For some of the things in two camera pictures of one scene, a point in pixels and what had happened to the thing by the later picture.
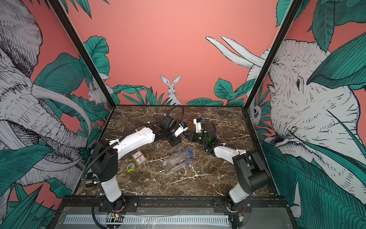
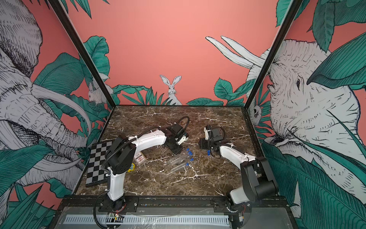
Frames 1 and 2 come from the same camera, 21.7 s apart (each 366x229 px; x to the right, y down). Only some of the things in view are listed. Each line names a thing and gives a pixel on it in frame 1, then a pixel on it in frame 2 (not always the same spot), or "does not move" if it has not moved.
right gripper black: [192, 138] to [202, 144]
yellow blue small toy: [130, 167] does not move
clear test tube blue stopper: [177, 168] does not move
